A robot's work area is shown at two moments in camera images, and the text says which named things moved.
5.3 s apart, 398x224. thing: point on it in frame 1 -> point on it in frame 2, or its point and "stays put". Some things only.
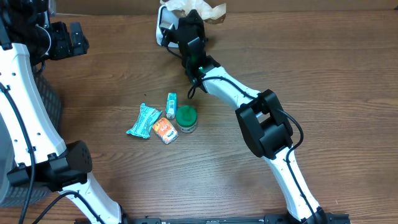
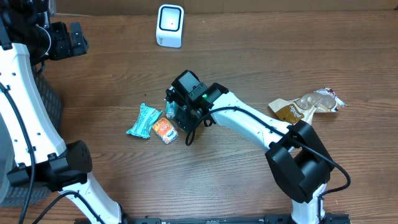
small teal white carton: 171,107 stays put
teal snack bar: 146,117 stays put
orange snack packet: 165,130 stays put
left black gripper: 76,38 stays put
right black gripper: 199,23 -> 185,119
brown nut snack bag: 214,14 -> 294,111
